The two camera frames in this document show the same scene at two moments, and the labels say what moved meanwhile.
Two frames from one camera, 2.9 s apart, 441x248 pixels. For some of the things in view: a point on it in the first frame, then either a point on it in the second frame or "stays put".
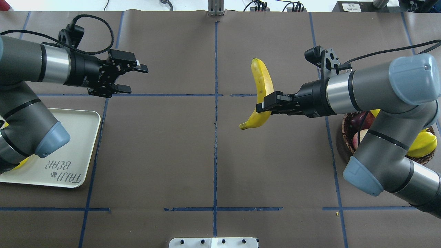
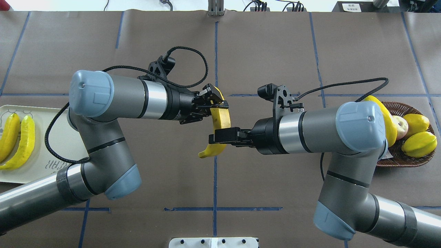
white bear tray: x=67 y=167 stays put
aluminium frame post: x=215 y=8 stays put
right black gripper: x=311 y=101 → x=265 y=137
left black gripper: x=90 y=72 → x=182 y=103
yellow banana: x=264 y=86 → x=221 y=118
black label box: x=362 y=6 stays put
